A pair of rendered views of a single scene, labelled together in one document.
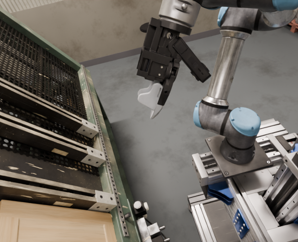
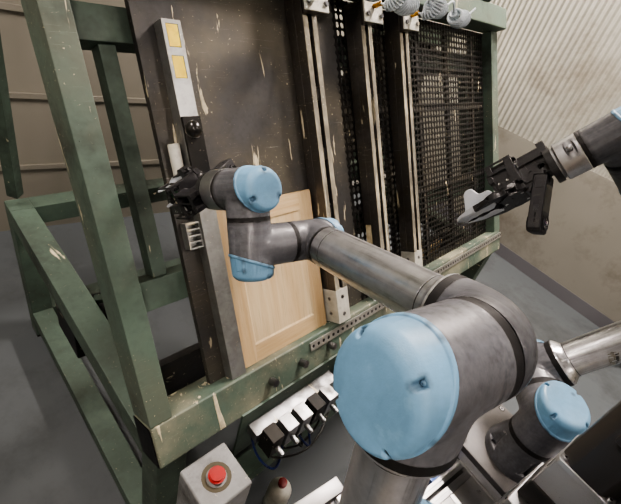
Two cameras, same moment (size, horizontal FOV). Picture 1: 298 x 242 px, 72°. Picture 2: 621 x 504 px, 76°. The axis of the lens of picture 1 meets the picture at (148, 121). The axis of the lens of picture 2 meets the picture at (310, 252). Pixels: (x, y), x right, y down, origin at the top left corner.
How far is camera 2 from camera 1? 58 cm
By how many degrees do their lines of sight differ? 37
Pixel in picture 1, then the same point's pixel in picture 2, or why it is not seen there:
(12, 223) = (295, 205)
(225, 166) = (472, 436)
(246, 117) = (568, 404)
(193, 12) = (574, 159)
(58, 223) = not seen: hidden behind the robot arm
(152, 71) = (497, 177)
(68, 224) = (304, 265)
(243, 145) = (521, 430)
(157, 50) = (520, 168)
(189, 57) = (536, 195)
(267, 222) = not seen: outside the picture
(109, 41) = (583, 269)
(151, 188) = not seen: hidden behind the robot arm
